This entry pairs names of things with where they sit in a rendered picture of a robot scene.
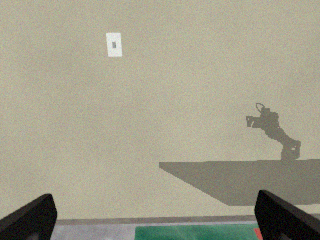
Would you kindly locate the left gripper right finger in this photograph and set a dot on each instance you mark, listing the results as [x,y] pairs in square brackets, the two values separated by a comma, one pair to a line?
[279,220]

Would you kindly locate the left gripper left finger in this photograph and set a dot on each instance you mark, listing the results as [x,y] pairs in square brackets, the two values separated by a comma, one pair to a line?
[33,221]

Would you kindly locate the green flat mat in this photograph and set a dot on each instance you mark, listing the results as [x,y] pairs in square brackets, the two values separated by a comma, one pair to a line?
[199,232]

